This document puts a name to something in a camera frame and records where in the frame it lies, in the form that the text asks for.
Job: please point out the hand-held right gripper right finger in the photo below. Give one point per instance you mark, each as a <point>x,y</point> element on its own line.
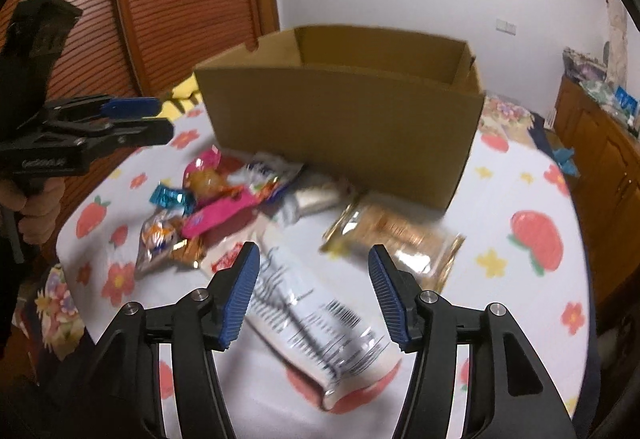
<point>387,294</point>

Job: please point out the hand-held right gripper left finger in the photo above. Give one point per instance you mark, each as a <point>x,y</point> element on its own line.
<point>242,299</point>

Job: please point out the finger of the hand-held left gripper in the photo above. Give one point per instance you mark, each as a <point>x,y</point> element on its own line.
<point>140,131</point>
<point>130,106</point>

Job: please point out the long white snack packet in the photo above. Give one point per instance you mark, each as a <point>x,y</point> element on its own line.
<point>310,319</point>

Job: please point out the blue foil candy wrapper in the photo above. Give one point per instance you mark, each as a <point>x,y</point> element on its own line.
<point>170,198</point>

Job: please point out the brown cardboard box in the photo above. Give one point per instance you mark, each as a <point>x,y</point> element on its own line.
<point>340,119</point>

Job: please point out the person's left hand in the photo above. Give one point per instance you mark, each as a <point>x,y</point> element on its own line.
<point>37,214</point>

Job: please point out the yellow plush toy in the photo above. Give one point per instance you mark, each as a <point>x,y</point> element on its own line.
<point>182,101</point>

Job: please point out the gold cracker packet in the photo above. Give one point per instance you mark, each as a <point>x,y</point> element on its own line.
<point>395,229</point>

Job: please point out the copper foil candy wrapper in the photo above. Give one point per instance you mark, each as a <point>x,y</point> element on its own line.
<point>189,251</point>

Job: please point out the round candy in pink wrapper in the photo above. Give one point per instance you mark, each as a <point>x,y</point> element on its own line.
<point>207,181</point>

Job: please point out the pink snack packet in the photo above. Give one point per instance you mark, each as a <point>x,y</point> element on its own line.
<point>220,214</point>

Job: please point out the silver and orange snack packet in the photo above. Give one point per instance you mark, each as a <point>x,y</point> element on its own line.
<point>157,239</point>

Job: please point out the white and blue snack bag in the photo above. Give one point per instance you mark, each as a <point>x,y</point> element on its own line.
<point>265,174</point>

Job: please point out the white flower print blanket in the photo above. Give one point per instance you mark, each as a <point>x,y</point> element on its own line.
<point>500,199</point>

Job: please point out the floral patterned bedsheet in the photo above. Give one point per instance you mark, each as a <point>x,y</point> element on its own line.
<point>55,304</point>

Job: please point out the small blue cloth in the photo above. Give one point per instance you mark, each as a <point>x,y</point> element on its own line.
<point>567,161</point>

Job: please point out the wooden cabinet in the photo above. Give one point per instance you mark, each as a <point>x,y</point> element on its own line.
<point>600,169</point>

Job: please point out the blue packet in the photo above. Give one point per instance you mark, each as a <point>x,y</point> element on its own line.
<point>627,101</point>

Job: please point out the beige patterned curtain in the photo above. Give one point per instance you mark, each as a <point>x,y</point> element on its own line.
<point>617,34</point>

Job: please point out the white wall switch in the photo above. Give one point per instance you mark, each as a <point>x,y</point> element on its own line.
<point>506,25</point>

